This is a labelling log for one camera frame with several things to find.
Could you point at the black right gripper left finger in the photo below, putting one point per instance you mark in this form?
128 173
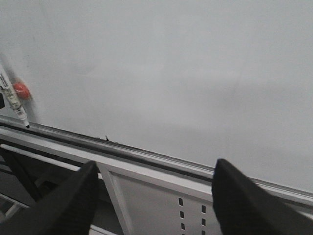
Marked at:
67 210

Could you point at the red round magnet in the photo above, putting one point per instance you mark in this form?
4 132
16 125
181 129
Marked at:
21 89

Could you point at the white perforated metal panel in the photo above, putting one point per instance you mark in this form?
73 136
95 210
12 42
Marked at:
164 205

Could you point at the white black-tipped whiteboard marker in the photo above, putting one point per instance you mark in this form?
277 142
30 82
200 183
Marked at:
7 80

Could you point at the white metal shelf frame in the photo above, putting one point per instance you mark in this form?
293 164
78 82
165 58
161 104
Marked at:
54 168

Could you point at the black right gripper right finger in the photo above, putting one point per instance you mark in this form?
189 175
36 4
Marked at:
243 208

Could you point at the large white whiteboard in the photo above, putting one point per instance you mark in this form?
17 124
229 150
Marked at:
191 79

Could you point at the aluminium whiteboard marker tray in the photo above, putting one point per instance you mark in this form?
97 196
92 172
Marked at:
285 175

